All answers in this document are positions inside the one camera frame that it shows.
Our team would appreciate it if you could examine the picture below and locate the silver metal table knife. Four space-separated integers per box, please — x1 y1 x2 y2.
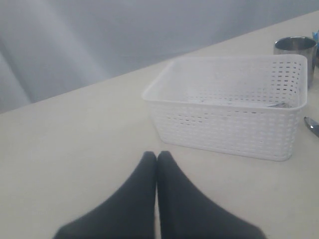
304 117 319 137

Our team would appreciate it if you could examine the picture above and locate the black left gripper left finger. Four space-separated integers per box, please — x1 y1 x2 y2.
54 151 157 239

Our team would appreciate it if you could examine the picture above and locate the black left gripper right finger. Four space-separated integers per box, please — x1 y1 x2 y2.
157 151 266 239

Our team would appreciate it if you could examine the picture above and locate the blue chips snack bag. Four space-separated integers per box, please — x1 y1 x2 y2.
312 30 319 42

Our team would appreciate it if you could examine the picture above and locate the grey metal cup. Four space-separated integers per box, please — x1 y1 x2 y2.
273 36 319 89

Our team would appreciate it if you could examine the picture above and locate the white perforated plastic basket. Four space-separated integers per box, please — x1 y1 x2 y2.
142 54 308 161

